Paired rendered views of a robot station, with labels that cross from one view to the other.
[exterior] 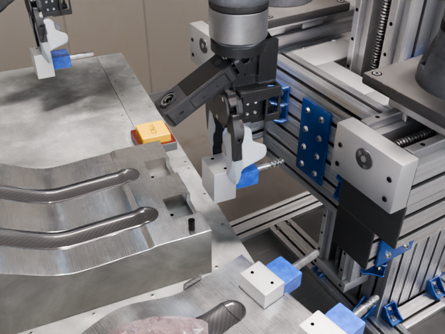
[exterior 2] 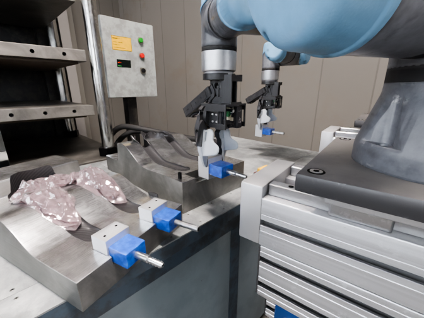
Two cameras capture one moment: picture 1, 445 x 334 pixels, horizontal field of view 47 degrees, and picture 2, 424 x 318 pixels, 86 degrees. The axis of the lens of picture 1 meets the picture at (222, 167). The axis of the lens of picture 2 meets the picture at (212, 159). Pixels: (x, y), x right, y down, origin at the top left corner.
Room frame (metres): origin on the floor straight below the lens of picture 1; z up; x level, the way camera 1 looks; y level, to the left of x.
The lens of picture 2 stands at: (0.41, -0.50, 1.12)
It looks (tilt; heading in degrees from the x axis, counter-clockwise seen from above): 17 degrees down; 68
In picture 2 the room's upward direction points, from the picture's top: straight up
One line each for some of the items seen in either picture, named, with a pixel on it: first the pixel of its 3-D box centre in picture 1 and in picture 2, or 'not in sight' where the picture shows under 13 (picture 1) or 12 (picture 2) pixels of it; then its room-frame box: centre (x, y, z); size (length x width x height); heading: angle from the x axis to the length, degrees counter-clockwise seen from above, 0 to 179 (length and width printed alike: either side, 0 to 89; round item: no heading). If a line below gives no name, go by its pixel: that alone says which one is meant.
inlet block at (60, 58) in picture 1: (63, 57); (270, 131); (1.06, 0.35, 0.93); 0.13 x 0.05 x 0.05; 117
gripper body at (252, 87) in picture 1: (242, 79); (221, 102); (0.63, -0.03, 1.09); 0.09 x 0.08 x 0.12; 114
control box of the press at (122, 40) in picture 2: not in sight; (134, 149); (0.49, 1.03, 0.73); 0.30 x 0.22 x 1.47; 23
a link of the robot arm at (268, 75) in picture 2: not in sight; (270, 76); (1.05, 0.37, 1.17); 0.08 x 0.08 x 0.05
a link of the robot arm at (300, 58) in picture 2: not in sight; (293, 54); (1.08, 0.27, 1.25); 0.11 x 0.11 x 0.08; 26
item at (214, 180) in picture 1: (246, 170); (224, 170); (0.63, -0.04, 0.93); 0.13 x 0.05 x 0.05; 114
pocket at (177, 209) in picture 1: (181, 214); (196, 179); (0.60, 0.06, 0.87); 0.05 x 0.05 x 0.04; 23
